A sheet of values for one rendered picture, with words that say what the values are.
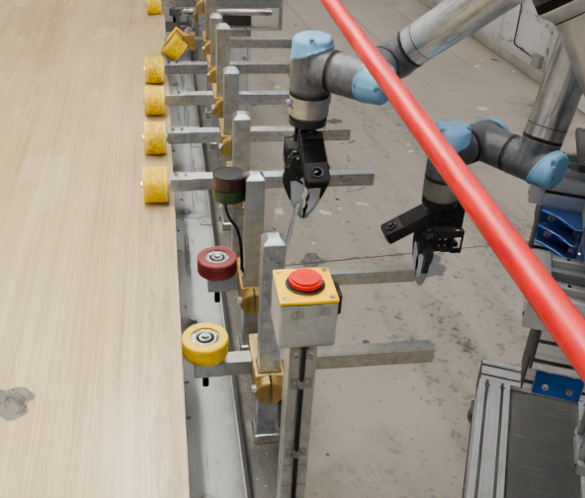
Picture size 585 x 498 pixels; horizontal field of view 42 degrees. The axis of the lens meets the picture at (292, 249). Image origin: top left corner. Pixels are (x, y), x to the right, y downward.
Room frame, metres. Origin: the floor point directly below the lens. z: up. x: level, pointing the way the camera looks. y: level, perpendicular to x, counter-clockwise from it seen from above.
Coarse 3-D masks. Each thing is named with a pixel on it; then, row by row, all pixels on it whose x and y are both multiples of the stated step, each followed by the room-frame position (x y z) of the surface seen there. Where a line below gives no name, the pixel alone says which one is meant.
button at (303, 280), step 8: (296, 272) 0.75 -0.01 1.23; (304, 272) 0.76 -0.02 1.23; (312, 272) 0.76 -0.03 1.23; (296, 280) 0.74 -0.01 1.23; (304, 280) 0.74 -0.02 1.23; (312, 280) 0.74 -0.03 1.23; (320, 280) 0.74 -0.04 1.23; (296, 288) 0.73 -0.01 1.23; (304, 288) 0.73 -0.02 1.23; (312, 288) 0.73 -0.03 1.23
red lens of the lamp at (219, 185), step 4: (212, 172) 1.24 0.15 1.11; (244, 172) 1.25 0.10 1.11; (212, 176) 1.23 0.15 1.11; (244, 176) 1.23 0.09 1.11; (212, 180) 1.23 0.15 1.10; (216, 180) 1.22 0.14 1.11; (220, 180) 1.21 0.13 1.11; (236, 180) 1.22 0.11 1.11; (240, 180) 1.22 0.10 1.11; (244, 180) 1.23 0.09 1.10; (212, 184) 1.23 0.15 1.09; (216, 184) 1.22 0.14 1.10; (220, 184) 1.21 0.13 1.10; (224, 184) 1.21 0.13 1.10; (228, 184) 1.21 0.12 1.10; (232, 184) 1.21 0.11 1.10; (236, 184) 1.21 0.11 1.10; (240, 184) 1.22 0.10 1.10; (244, 184) 1.23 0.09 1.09; (216, 188) 1.22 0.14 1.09; (220, 188) 1.21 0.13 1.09; (224, 188) 1.21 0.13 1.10; (228, 188) 1.21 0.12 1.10; (232, 188) 1.21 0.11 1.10; (236, 188) 1.21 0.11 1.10; (240, 188) 1.22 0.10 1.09; (224, 192) 1.21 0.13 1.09; (228, 192) 1.21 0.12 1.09; (232, 192) 1.21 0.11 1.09
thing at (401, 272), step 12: (384, 264) 1.35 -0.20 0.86; (396, 264) 1.36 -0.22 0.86; (408, 264) 1.36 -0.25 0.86; (336, 276) 1.31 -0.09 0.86; (348, 276) 1.31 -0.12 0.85; (360, 276) 1.31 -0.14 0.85; (372, 276) 1.32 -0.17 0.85; (384, 276) 1.32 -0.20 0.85; (396, 276) 1.33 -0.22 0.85; (408, 276) 1.33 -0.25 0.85; (216, 288) 1.26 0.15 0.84; (228, 288) 1.26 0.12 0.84
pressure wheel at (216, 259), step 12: (204, 252) 1.29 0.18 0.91; (216, 252) 1.29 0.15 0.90; (228, 252) 1.29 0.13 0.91; (204, 264) 1.24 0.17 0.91; (216, 264) 1.25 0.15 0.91; (228, 264) 1.25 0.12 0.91; (204, 276) 1.24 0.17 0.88; (216, 276) 1.24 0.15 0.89; (228, 276) 1.24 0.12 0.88; (216, 300) 1.27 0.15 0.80
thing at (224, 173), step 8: (224, 168) 1.26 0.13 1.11; (232, 168) 1.26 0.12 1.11; (216, 176) 1.22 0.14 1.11; (224, 176) 1.23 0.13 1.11; (232, 176) 1.23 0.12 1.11; (240, 176) 1.23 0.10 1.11; (224, 208) 1.24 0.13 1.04; (232, 224) 1.24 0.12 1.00; (240, 240) 1.24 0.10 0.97; (240, 248) 1.24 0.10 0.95; (240, 256) 1.24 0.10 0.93; (240, 264) 1.24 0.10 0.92
